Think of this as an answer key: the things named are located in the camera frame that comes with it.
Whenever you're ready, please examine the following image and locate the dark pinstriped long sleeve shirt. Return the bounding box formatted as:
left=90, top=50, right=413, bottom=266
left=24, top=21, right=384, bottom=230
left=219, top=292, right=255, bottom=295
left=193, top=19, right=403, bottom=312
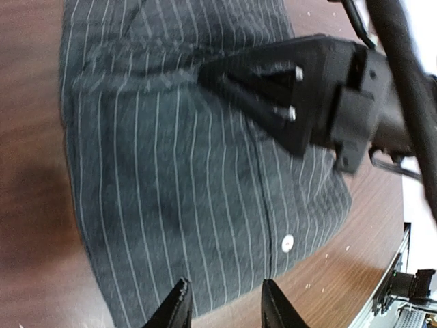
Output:
left=60, top=1, right=352, bottom=327

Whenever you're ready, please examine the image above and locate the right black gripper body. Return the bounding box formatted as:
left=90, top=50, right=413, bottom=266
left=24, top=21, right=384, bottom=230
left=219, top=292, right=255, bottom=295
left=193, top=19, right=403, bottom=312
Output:
left=307, top=37, right=414, bottom=174

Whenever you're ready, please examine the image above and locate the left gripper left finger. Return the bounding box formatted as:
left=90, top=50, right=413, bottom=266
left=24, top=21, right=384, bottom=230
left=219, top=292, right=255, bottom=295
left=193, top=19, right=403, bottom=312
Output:
left=143, top=278, right=193, bottom=328

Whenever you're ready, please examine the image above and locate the right black cable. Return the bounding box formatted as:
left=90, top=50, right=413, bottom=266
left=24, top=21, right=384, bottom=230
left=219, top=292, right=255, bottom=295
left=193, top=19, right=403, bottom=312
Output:
left=365, top=0, right=437, bottom=223

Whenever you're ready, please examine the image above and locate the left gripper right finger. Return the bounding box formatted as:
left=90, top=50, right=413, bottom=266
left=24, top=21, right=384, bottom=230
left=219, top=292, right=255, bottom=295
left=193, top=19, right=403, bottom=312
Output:
left=261, top=279, right=307, bottom=328

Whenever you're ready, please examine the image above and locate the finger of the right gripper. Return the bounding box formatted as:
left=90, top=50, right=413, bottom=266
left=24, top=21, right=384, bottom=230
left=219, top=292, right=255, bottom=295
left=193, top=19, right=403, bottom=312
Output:
left=198, top=35, right=325, bottom=156

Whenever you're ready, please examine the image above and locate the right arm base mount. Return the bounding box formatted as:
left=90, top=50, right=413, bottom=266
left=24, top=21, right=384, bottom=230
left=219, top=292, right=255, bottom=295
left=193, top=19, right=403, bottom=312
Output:
left=372, top=269, right=436, bottom=314

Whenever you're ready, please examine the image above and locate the aluminium front rail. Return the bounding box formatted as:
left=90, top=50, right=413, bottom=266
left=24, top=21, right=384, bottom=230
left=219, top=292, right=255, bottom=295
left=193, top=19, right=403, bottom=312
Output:
left=348, top=221, right=437, bottom=328

